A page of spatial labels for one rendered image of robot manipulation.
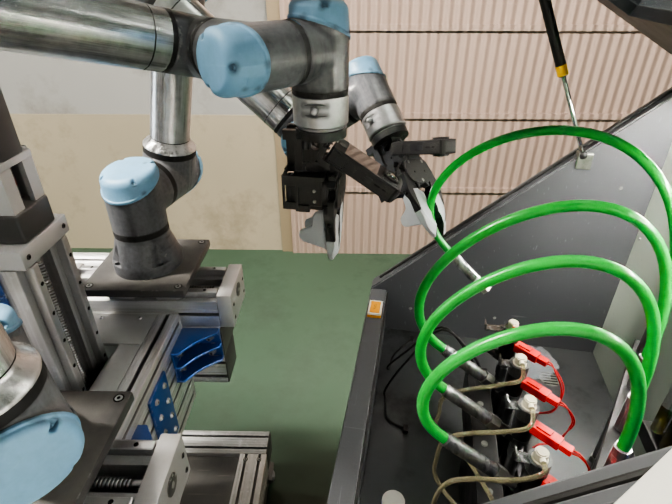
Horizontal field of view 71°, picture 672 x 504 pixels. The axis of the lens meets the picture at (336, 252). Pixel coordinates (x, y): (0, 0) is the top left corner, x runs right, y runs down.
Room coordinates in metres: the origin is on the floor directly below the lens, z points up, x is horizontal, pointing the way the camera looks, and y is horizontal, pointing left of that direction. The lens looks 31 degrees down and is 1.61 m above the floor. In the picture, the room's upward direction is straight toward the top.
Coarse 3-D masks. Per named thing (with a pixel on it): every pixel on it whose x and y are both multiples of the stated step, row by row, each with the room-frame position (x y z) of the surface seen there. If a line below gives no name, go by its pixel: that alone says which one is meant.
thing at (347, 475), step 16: (368, 304) 0.87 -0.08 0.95; (384, 304) 0.87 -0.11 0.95; (368, 320) 0.81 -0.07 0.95; (384, 320) 0.82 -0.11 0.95; (368, 336) 0.76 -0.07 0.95; (368, 352) 0.71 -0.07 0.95; (368, 368) 0.67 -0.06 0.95; (352, 384) 0.63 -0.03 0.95; (368, 384) 0.63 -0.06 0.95; (352, 400) 0.59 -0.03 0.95; (368, 400) 0.59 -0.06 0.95; (352, 416) 0.55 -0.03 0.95; (368, 416) 0.55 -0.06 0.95; (352, 432) 0.52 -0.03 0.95; (368, 432) 0.59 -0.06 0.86; (352, 448) 0.49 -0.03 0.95; (336, 464) 0.46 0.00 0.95; (352, 464) 0.46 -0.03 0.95; (336, 480) 0.43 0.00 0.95; (352, 480) 0.43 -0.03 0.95; (336, 496) 0.41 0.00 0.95; (352, 496) 0.41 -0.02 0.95
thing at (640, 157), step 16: (528, 128) 0.68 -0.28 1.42; (544, 128) 0.66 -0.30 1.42; (560, 128) 0.65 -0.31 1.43; (576, 128) 0.64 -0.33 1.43; (592, 128) 0.64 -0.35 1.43; (480, 144) 0.71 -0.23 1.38; (496, 144) 0.70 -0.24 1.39; (608, 144) 0.62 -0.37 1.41; (624, 144) 0.61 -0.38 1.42; (464, 160) 0.72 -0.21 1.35; (640, 160) 0.59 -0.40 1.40; (448, 176) 0.74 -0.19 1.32; (656, 176) 0.58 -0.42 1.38; (432, 192) 0.75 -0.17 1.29; (432, 208) 0.75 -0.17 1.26
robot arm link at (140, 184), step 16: (128, 160) 0.95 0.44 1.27; (144, 160) 0.95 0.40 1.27; (112, 176) 0.88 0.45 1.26; (128, 176) 0.88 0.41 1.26; (144, 176) 0.89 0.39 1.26; (160, 176) 0.94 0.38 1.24; (112, 192) 0.86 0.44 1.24; (128, 192) 0.86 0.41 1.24; (144, 192) 0.88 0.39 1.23; (160, 192) 0.91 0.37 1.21; (176, 192) 0.97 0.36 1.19; (112, 208) 0.86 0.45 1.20; (128, 208) 0.86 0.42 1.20; (144, 208) 0.87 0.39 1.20; (160, 208) 0.90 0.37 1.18; (112, 224) 0.87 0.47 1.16; (128, 224) 0.86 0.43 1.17; (144, 224) 0.87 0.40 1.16; (160, 224) 0.89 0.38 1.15
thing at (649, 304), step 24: (528, 264) 0.43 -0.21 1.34; (552, 264) 0.43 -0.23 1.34; (576, 264) 0.42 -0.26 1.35; (600, 264) 0.42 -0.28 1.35; (480, 288) 0.44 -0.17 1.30; (648, 288) 0.41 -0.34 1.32; (648, 312) 0.41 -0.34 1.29; (648, 336) 0.41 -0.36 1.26; (648, 360) 0.40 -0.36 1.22; (648, 384) 0.40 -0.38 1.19; (480, 408) 0.44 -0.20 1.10; (624, 408) 0.41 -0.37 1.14
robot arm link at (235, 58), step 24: (216, 24) 0.59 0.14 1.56; (240, 24) 0.55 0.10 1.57; (264, 24) 0.57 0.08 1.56; (288, 24) 0.59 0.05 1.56; (216, 48) 0.52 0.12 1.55; (240, 48) 0.52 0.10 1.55; (264, 48) 0.54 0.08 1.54; (288, 48) 0.56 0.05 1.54; (216, 72) 0.53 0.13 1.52; (240, 72) 0.52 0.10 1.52; (264, 72) 0.54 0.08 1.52; (288, 72) 0.56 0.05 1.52; (240, 96) 0.55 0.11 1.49
